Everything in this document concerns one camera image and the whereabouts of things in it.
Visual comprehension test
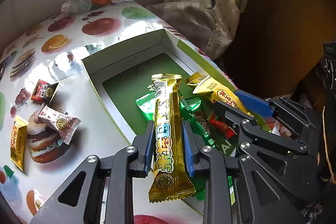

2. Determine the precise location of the yellow peanut crisp packet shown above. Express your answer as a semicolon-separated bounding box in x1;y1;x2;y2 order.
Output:
10;115;29;172

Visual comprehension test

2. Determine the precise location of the green white cardboard box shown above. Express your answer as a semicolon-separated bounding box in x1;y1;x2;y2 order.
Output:
83;30;234;205

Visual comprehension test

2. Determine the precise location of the red black candy packet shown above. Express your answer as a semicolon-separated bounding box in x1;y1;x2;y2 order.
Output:
207;111;236;139

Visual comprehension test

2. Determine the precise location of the small red black candy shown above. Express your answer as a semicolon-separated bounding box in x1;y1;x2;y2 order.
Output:
31;80;59;105

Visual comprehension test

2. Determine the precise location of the long gold snack bar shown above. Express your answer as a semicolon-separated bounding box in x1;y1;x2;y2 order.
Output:
149;73;195;203

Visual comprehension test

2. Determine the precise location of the small pink white candy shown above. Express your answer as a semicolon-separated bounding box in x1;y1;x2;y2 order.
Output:
34;189;47;211

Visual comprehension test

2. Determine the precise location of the green candy packet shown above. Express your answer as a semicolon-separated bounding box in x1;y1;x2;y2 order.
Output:
179;96;215;147
135;92;156;121

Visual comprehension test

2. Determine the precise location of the pink brown candy packet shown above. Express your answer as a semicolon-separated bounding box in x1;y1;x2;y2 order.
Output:
38;106;81;145

